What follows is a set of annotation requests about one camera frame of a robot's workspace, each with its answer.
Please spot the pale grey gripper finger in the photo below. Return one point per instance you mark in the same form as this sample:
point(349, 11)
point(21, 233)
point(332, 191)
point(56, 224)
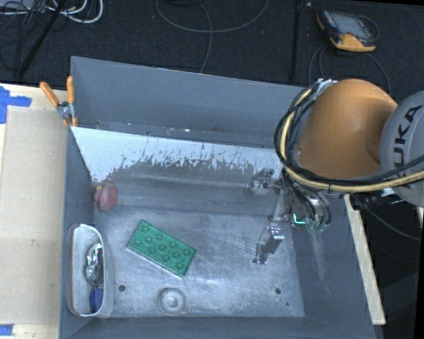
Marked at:
point(261, 182)
point(269, 244)

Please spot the grey metal bin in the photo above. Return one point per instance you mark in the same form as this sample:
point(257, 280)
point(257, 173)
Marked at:
point(224, 284)

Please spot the dark green flat block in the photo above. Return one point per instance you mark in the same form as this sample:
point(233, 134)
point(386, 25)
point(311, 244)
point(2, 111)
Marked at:
point(161, 248)

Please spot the clear round glass lid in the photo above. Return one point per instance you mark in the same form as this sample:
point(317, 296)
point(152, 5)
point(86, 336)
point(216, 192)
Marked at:
point(171, 301)

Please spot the red toy fruit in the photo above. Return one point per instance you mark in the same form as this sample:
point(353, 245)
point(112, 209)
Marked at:
point(107, 196)

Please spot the blue round thing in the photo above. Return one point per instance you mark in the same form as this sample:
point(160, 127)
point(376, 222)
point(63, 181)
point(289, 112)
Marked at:
point(96, 300)

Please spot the pale cardboard board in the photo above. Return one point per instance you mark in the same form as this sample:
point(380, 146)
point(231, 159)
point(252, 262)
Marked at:
point(28, 204)

